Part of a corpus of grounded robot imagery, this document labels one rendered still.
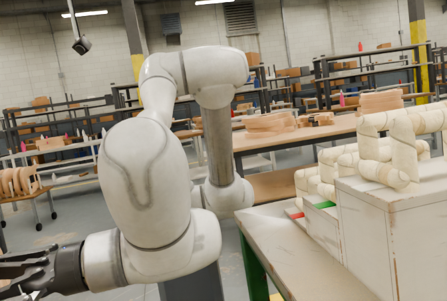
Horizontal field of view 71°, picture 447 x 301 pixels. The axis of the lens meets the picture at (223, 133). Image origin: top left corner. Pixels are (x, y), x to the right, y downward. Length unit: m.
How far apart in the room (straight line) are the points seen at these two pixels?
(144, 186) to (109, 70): 11.43
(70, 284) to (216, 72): 0.62
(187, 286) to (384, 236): 0.97
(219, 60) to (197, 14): 11.22
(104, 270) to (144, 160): 0.22
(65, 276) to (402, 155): 0.51
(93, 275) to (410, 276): 0.45
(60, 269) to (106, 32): 11.57
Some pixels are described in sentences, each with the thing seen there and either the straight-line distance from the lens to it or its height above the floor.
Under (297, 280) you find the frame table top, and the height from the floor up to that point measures 0.93.
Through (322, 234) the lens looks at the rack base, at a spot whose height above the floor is 0.96.
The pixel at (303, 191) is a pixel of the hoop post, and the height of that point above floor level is 1.00.
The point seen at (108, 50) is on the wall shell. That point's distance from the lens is 11.87.
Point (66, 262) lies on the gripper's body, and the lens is 0.54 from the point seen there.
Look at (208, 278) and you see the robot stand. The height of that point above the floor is 0.59.
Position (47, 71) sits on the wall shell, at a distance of 12.22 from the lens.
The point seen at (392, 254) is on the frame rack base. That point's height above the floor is 1.03.
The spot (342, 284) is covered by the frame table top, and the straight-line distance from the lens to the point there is 0.63.
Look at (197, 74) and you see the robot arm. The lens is 0.90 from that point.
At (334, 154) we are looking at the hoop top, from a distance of 0.73.
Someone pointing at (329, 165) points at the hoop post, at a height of 1.10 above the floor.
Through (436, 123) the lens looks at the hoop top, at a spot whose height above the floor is 1.19.
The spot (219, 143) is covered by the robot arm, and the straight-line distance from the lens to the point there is 1.07.
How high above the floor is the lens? 1.27
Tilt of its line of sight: 6 degrees down
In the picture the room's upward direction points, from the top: 9 degrees counter-clockwise
